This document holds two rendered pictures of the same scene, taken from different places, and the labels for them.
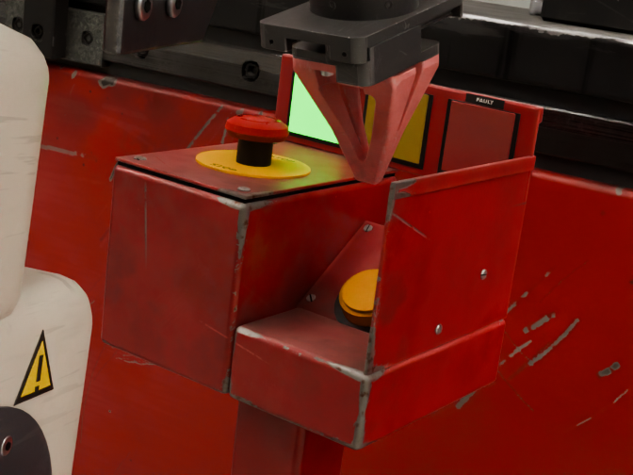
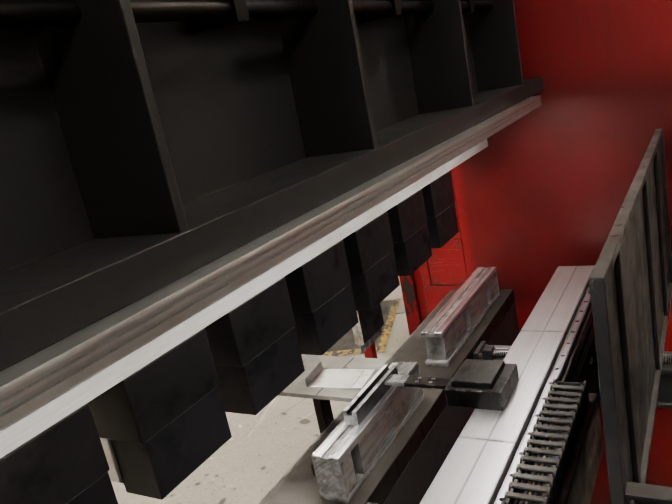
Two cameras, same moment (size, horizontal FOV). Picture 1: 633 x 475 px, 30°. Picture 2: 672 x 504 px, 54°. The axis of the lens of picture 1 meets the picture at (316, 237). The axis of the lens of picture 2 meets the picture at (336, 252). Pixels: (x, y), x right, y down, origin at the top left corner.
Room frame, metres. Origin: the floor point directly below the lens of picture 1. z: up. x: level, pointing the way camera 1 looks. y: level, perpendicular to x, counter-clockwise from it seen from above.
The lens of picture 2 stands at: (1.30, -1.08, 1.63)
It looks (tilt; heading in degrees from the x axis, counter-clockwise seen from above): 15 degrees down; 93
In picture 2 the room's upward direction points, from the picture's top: 11 degrees counter-clockwise
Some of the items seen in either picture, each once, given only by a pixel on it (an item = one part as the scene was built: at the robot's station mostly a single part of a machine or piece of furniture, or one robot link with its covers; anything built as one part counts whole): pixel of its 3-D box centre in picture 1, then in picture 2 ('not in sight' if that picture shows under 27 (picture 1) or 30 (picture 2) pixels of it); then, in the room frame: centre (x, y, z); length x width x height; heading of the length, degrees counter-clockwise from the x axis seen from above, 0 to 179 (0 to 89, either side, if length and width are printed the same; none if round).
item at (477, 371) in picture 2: not in sight; (445, 379); (1.40, 0.13, 1.01); 0.26 x 0.12 x 0.05; 151
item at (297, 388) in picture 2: not in sight; (320, 375); (1.13, 0.27, 1.00); 0.26 x 0.18 x 0.01; 151
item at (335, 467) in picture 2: not in sight; (374, 423); (1.24, 0.16, 0.92); 0.39 x 0.06 x 0.10; 61
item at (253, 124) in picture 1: (255, 145); not in sight; (0.72, 0.04, 0.79); 0.04 x 0.04 x 0.04
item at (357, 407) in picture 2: not in sight; (372, 393); (1.24, 0.17, 0.99); 0.20 x 0.03 x 0.03; 61
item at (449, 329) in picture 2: not in sight; (464, 311); (1.53, 0.69, 0.92); 0.50 x 0.06 x 0.10; 61
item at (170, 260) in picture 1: (316, 227); not in sight; (0.70, 0.00, 0.75); 0.20 x 0.16 x 0.18; 55
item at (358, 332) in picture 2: not in sight; (368, 323); (1.26, 0.20, 1.13); 0.10 x 0.02 x 0.10; 61
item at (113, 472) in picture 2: not in sight; (160, 407); (0.99, -0.30, 1.26); 0.15 x 0.09 x 0.17; 61
